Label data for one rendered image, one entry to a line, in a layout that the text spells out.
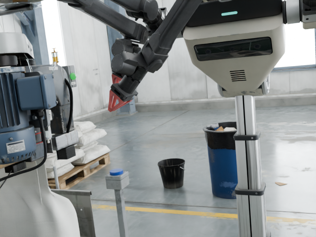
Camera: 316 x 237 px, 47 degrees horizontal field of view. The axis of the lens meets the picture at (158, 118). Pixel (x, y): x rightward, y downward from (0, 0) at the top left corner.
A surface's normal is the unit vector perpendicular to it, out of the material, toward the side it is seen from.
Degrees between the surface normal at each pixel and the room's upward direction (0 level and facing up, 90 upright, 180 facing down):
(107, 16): 109
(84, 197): 90
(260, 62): 130
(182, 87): 90
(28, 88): 90
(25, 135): 91
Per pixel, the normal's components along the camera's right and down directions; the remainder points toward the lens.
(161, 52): 0.33, 0.80
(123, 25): 0.82, 0.32
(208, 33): -0.32, -0.64
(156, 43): -0.79, 0.01
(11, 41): 0.84, 0.00
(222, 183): -0.61, 0.22
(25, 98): 0.04, 0.14
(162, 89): -0.37, 0.18
